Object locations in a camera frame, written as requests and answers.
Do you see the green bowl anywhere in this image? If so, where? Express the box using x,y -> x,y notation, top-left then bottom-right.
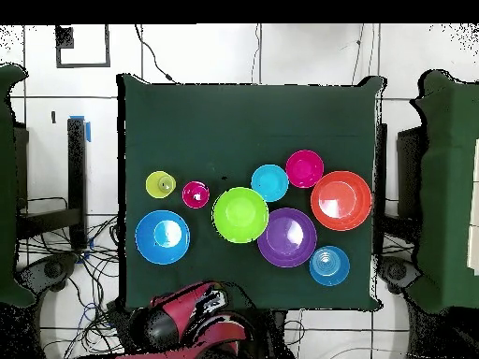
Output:
211,186 -> 270,245

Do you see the small cyan bowl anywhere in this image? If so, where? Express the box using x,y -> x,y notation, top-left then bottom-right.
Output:
250,163 -> 290,204

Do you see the pink cup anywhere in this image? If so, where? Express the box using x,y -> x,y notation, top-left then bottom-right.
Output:
181,179 -> 211,209

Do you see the purple bowl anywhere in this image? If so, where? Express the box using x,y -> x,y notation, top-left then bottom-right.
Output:
256,207 -> 319,269

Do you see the pink bowl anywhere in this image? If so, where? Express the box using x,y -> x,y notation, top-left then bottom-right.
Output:
284,149 -> 326,190

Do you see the dark green table cloth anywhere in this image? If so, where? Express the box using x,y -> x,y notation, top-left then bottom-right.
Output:
117,73 -> 386,312

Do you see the yellow cup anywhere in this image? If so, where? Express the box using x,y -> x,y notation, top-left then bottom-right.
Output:
144,170 -> 178,200

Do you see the large blue bowl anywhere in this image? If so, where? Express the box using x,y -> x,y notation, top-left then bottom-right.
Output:
134,208 -> 192,266

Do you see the orange bowl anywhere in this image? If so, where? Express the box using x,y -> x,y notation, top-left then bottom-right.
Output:
310,170 -> 374,232

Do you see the translucent blue bowl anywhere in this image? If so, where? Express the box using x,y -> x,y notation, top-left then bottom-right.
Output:
309,245 -> 352,288

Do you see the blue tape strip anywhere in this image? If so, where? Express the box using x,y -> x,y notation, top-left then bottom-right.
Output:
68,114 -> 93,144

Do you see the dark grey floor box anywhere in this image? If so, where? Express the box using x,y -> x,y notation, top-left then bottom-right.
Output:
106,298 -> 136,341

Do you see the black equipment box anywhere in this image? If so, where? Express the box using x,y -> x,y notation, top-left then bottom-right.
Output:
396,125 -> 428,222
12,124 -> 30,210

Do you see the grey round floor base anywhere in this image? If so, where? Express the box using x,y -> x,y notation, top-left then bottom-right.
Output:
16,253 -> 80,296
377,255 -> 422,294

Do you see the green-covered side table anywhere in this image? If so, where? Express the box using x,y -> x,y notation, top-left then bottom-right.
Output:
0,63 -> 36,308
405,68 -> 479,315

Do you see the white sheet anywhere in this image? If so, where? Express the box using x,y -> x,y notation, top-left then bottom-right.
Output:
466,137 -> 479,277

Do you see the black floor cable with plug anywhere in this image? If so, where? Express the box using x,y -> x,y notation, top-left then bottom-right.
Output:
133,23 -> 178,84

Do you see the black metal frame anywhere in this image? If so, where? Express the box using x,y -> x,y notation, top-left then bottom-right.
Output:
14,117 -> 89,251
372,122 -> 389,257

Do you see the thin black floor cable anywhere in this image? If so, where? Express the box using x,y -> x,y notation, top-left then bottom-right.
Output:
249,23 -> 263,84
350,23 -> 366,86

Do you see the tangle of floor cables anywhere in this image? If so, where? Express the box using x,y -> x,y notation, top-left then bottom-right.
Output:
16,214 -> 128,359

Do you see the black square floor frame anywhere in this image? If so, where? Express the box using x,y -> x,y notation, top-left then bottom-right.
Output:
54,23 -> 112,69

